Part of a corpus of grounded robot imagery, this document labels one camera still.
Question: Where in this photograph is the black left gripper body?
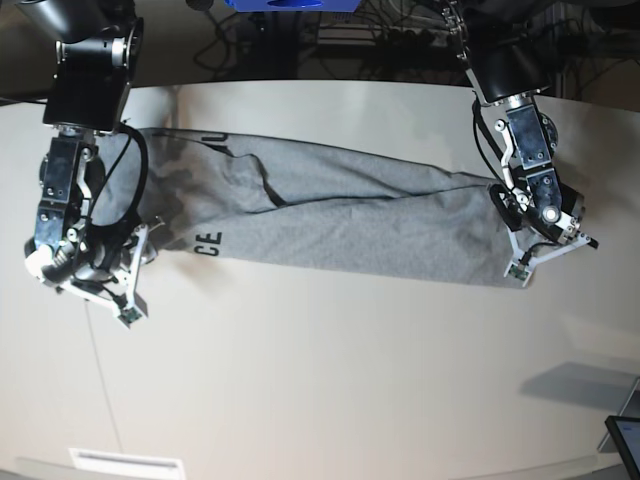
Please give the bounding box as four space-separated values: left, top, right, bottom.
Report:
489 184 599 250

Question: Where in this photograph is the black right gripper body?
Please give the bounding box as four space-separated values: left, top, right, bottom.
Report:
24 221 157 300

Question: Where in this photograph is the white label strip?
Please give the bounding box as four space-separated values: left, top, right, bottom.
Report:
69 448 186 479

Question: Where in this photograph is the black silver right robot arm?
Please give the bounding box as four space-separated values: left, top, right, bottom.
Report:
14 1 149 303

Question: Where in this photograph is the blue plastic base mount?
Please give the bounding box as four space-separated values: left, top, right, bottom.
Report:
225 0 360 13

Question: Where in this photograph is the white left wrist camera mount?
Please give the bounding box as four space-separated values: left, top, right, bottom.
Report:
503 222 599 287

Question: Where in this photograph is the grey T-shirt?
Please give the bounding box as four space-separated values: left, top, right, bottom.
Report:
92 127 539 290

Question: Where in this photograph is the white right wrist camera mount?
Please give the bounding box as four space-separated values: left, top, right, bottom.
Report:
45 217 164 328

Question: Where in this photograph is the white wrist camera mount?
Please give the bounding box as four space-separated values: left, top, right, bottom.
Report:
503 222 599 287
45 217 164 328

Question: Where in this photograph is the black tablet screen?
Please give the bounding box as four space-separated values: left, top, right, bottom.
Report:
616 421 639 480

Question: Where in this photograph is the grey tablet stand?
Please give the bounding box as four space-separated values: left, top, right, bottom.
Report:
597 377 639 454

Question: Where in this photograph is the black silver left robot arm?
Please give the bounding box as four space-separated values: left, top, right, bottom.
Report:
442 1 584 247

